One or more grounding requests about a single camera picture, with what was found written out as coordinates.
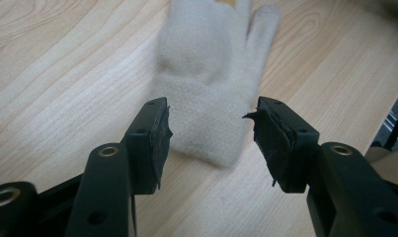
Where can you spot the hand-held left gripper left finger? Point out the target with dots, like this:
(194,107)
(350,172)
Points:
(143,148)

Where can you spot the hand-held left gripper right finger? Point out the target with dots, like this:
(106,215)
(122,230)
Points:
(285,148)

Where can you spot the metal floor rail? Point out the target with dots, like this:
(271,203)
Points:
(393,122)

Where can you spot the black metal stand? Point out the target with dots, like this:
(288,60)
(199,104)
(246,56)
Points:
(397,126)

